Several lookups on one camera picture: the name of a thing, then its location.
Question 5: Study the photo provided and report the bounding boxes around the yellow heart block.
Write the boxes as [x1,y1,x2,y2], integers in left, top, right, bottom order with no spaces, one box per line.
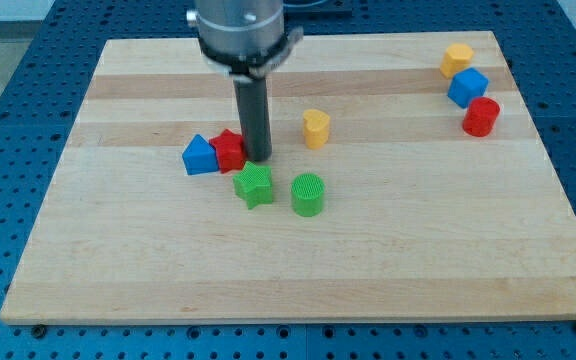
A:
[302,109,331,150]

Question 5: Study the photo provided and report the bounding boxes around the green cylinder block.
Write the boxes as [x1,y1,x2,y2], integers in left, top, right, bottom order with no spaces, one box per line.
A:
[291,173,325,217]

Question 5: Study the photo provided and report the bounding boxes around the green star block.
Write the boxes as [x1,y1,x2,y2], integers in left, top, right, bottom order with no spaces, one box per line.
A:
[232,161,274,210]

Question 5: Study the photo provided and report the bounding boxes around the red star block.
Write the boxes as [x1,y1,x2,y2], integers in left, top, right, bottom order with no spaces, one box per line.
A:
[209,129,247,173]

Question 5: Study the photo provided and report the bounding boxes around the blue triangle block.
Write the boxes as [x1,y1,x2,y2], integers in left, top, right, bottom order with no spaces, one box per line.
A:
[181,134,219,175]

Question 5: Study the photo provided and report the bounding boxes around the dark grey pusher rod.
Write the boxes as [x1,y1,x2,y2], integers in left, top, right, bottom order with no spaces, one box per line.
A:
[234,79,272,162]

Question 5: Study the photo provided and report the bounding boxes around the wooden board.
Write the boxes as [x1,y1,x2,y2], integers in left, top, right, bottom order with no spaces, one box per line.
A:
[0,31,576,325]

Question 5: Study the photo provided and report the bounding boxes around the blue cube block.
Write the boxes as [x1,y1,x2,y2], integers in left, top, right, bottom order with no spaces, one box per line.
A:
[447,68,489,108]

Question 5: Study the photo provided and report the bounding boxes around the red cylinder block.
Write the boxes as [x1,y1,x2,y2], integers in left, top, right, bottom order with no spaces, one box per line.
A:
[462,97,501,137]

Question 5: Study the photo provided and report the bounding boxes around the yellow hexagon block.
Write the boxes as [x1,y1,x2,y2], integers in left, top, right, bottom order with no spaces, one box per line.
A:
[439,43,474,79]

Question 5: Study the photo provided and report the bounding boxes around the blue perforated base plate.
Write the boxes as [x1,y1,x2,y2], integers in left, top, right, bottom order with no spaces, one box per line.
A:
[0,0,576,359]

